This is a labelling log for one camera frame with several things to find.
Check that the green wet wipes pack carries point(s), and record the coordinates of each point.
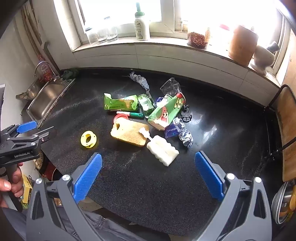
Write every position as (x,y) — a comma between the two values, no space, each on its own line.
(120,103)

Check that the black metal frame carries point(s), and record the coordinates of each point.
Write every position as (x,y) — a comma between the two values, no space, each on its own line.
(275,97)

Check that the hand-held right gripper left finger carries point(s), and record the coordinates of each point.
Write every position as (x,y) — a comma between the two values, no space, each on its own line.
(89,177)

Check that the clear plastic bag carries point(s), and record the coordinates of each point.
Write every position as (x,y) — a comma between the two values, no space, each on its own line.
(170,87)

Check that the yellow cardboard box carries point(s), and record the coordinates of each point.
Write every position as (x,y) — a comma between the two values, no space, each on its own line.
(27,190)

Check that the white sponge brush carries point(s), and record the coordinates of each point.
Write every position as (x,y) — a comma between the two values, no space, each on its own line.
(163,150)

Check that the red label bottle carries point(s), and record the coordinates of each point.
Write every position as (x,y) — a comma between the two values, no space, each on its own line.
(46,73)

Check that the yellow plastic spool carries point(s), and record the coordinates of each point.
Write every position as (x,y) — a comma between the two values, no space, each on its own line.
(83,139)

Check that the person's left hand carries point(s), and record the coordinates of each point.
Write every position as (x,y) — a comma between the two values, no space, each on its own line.
(13,179)

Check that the green toy car package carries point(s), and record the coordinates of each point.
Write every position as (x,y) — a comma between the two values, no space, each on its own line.
(145,104)

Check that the green cartoon pouch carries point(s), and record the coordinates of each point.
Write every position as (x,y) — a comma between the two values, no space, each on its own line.
(164,112)

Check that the grey pestle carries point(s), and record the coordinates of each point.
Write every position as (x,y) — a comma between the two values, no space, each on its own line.
(274,46)

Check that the brown wall pipe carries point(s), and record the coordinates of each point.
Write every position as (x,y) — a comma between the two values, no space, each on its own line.
(34,34)

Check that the yellow brown sponge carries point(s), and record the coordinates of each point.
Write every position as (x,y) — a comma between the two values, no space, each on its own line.
(129,133)

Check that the clear jar red lid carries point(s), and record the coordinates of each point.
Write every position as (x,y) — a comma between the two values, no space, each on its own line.
(223,27)

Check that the black toy car chassis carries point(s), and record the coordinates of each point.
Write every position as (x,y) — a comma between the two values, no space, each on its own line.
(186,114)

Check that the metal bowl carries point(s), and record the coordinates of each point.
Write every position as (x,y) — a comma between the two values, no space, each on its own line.
(32,89)

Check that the green cloth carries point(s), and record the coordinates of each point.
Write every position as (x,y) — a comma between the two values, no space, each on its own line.
(69,74)

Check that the green pen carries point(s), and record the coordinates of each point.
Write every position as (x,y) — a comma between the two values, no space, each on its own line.
(137,115)

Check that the crumpled silver foil wrapper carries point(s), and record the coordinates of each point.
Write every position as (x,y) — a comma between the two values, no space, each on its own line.
(186,138)

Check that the white bottle green cap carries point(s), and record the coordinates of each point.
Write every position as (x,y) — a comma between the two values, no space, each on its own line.
(142,27)

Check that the jar of dried chili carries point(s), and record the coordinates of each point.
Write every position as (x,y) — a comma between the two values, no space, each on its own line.
(196,39)

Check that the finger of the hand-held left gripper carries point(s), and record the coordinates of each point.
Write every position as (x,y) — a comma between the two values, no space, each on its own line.
(27,125)
(44,136)

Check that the red pot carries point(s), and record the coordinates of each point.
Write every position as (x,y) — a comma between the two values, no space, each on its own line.
(52,173)

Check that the round metal lid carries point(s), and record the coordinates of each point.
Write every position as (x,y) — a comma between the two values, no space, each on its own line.
(40,161)

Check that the wooden board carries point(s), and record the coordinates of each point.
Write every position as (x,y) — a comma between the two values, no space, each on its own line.
(288,129)

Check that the clear drinking glass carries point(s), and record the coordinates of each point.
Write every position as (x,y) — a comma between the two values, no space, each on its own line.
(102,34)
(112,33)

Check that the stack of grey bowls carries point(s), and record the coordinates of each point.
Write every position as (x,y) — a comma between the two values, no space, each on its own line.
(277,204)

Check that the pink plastic lid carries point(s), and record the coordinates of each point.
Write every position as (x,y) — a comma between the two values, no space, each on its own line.
(118,118)

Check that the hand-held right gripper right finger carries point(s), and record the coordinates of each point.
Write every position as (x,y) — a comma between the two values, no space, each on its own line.
(209,176)

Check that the crumpled grey wrapper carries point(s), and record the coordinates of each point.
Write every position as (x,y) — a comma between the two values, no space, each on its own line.
(140,80)

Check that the stainless steel sink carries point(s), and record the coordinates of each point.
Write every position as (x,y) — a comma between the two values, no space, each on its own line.
(48,95)

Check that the chrome faucet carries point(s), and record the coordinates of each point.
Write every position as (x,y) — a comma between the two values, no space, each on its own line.
(42,62)

